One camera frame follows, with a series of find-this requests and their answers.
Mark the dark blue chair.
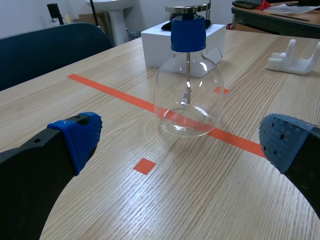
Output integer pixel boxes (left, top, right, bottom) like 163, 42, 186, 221
0, 22, 113, 92

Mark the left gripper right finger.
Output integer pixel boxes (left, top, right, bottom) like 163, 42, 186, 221
258, 113, 320, 218

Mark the white moulded stand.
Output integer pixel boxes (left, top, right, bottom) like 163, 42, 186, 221
265, 39, 320, 75

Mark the clear glass flask blue stopper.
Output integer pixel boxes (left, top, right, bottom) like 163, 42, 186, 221
153, 2, 225, 138

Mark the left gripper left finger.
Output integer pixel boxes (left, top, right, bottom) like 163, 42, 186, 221
0, 112, 104, 240

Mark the wooden desk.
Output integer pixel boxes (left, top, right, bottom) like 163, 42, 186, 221
231, 0, 320, 39

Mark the white box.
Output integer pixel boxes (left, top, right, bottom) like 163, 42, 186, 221
140, 20, 227, 78

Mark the white wash basin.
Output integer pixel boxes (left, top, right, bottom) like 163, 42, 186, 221
84, 0, 137, 47

